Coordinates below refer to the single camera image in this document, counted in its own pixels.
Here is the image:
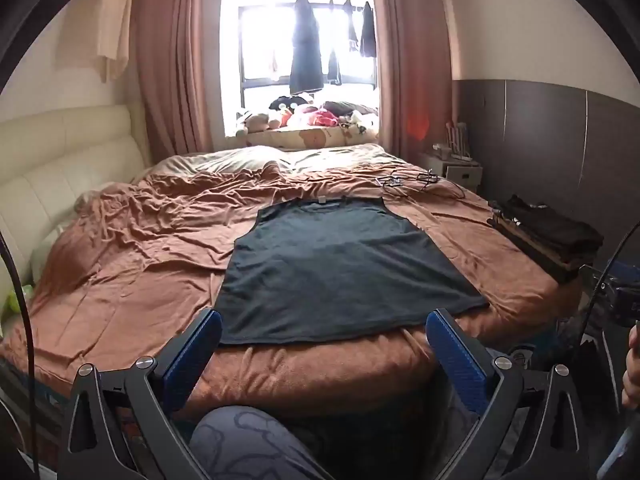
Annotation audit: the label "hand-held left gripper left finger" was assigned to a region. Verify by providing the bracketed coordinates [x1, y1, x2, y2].
[62, 307, 224, 480]

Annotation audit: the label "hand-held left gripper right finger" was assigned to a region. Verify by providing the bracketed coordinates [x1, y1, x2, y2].
[426, 307, 598, 480]

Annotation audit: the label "dark grey sleeveless top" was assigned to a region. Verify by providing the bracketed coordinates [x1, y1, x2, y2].
[216, 197, 491, 346]

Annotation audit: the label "stack of folded clothes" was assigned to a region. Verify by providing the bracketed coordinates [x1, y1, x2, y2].
[487, 194, 606, 283]

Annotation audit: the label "person's right hand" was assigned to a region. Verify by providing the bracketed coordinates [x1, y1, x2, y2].
[621, 321, 640, 411]

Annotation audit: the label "person's patterned grey trousers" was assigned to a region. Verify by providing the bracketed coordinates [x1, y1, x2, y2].
[189, 345, 526, 480]

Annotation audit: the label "cream nightstand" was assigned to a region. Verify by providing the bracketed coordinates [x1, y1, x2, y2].
[417, 150, 485, 195]

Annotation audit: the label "green object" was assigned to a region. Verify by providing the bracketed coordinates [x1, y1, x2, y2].
[4, 285, 33, 313]

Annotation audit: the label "striped bag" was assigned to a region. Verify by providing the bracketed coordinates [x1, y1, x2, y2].
[445, 121, 472, 161]

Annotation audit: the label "cream padded headboard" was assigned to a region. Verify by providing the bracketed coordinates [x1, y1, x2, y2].
[0, 102, 151, 321]

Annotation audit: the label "patterned window seat cushion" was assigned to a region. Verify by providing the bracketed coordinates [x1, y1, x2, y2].
[235, 127, 381, 150]

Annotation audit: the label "pile of plush toys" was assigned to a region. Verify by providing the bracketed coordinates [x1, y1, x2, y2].
[235, 95, 381, 136]

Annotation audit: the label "small dark hanging garment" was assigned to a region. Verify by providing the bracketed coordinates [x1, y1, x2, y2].
[325, 47, 343, 86]

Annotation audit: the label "long dark hanging garment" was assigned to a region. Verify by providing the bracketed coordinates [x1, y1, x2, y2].
[289, 0, 326, 95]

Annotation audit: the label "window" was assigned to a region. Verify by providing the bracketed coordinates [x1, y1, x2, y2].
[220, 0, 381, 136]

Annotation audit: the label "cream hanging cloth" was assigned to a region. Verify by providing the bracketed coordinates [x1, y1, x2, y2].
[92, 0, 136, 83]

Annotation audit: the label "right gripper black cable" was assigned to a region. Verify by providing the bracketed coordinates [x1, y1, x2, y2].
[580, 220, 640, 361]

